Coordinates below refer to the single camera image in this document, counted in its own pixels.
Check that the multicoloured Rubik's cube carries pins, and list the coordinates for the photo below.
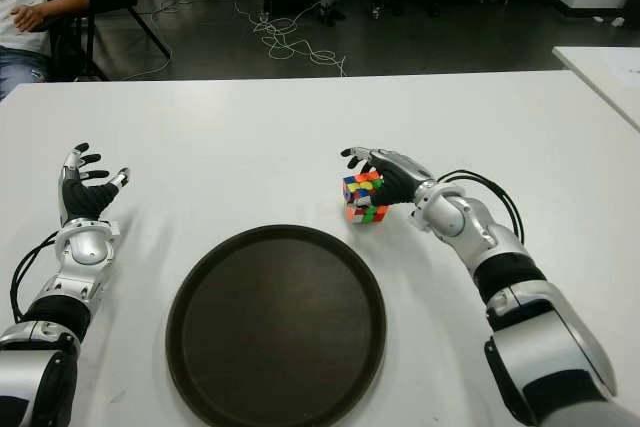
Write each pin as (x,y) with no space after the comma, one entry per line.
(362,184)

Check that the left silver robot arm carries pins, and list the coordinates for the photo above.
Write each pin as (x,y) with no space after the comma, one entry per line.
(85,247)

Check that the dark brown round plate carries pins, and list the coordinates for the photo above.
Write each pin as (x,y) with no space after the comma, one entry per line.
(275,327)

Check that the white side table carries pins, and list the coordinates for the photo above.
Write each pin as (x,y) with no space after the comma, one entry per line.
(600,72)

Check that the small white floor object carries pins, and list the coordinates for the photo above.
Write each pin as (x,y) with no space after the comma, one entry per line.
(618,21)

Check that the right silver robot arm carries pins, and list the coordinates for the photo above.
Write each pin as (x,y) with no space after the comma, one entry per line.
(550,347)

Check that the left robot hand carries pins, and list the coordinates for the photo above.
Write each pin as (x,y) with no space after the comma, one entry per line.
(85,199)

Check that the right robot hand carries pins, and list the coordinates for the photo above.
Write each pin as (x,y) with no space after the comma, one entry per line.
(397,179)

